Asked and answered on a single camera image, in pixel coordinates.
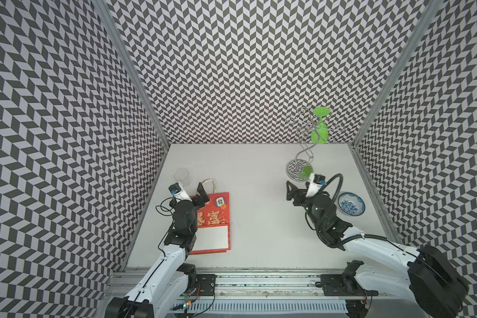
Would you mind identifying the green wire rack stand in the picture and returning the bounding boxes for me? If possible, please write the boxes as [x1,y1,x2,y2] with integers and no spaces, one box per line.
[286,107,342,182]

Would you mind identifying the blue white ceramic dish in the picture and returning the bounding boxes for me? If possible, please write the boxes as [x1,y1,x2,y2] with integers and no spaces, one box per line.
[337,192,366,217]

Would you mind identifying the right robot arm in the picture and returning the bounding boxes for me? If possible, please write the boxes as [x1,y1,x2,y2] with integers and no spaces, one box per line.
[286,174,469,317]

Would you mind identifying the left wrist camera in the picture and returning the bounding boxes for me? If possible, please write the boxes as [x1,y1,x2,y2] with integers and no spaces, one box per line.
[168,182,191,201]

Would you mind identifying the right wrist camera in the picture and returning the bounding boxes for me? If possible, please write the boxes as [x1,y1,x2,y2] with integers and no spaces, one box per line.
[306,173,326,197]

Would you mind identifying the clear plastic cup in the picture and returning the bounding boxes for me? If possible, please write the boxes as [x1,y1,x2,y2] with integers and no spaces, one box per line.
[174,168,191,188]

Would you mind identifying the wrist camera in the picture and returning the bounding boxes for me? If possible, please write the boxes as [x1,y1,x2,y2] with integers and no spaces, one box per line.
[306,173,326,197]
[168,182,191,201]

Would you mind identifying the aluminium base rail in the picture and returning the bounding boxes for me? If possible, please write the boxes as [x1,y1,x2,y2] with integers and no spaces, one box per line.
[103,268,442,318]

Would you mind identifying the red printed paper bag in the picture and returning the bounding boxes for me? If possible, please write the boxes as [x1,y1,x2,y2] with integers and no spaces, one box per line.
[190,192,231,255]

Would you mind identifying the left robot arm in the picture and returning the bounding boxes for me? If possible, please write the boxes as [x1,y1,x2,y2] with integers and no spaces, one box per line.
[104,182,209,317]

